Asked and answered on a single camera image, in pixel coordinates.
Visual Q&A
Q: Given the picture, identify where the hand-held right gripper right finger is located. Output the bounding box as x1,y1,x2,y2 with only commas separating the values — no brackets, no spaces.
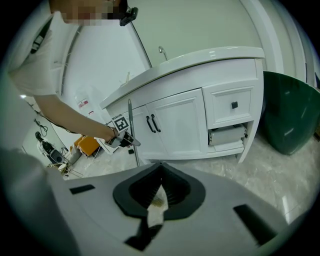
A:
139,162,293,256

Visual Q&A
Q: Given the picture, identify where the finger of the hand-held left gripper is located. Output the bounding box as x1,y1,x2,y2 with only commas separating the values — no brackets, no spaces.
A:
121,133,142,149

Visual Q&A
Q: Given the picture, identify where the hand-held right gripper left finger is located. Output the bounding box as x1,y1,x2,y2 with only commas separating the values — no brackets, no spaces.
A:
64,162,161,256

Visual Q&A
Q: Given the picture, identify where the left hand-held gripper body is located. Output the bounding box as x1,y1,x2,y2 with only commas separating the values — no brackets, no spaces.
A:
104,114,131,148

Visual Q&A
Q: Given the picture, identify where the person's left forearm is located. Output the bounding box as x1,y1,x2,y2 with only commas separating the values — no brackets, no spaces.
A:
33,92,118,145

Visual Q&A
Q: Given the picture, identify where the orange case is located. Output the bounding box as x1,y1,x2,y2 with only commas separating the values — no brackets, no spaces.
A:
74,136,101,159

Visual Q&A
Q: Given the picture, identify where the white vanity cabinet with sink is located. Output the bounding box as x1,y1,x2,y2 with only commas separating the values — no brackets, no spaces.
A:
99,46,266,168

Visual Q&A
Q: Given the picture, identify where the grey plastic box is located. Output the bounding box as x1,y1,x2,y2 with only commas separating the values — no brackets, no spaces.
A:
207,124,248,147

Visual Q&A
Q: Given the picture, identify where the chrome faucet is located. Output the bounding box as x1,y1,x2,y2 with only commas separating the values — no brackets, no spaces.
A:
158,45,169,62

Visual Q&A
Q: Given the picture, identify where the person's white shirt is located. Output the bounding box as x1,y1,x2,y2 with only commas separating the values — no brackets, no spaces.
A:
0,11,85,256

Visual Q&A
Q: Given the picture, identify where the person's head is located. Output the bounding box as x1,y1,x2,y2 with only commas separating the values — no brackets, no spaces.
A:
48,0,128,26

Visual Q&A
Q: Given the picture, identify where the green and white bathtub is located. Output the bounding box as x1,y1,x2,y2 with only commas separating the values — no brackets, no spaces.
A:
258,70,320,156

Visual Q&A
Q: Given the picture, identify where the round gold wire side table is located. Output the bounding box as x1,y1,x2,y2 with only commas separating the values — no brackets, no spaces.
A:
56,161,74,178

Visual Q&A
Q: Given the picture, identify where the black head-mounted camera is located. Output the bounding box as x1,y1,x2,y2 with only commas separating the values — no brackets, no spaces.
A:
119,6,139,27

